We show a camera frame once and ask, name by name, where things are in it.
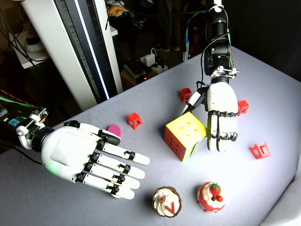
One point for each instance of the Rubik's cube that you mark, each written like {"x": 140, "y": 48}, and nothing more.
{"x": 183, "y": 131}

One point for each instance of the magenta round disc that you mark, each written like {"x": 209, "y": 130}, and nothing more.
{"x": 114, "y": 128}

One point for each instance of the small red toy stool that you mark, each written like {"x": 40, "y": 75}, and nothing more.
{"x": 258, "y": 150}
{"x": 244, "y": 106}
{"x": 134, "y": 118}
{"x": 184, "y": 94}

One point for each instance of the white black lift column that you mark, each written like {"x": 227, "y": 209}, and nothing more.
{"x": 58, "y": 47}

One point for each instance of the black box red light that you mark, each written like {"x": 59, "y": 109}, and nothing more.
{"x": 136, "y": 74}

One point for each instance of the white shoe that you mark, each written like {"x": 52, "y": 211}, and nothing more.
{"x": 33, "y": 44}

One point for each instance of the toy chocolate cupcake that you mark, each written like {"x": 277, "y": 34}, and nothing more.
{"x": 165, "y": 202}

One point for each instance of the white power adapter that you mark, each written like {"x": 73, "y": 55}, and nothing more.
{"x": 148, "y": 60}

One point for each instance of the white power strip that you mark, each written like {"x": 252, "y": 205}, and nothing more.
{"x": 161, "y": 68}

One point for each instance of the grey table cloth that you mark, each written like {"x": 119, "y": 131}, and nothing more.
{"x": 211, "y": 169}

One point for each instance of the tan soft toy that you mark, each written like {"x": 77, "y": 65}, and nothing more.
{"x": 116, "y": 10}

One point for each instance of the toy strawberry cake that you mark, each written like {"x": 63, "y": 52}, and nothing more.
{"x": 210, "y": 197}

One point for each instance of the grey dongle blue plug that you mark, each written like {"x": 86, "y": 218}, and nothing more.
{"x": 186, "y": 50}

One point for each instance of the person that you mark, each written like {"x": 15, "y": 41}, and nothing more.
{"x": 168, "y": 23}

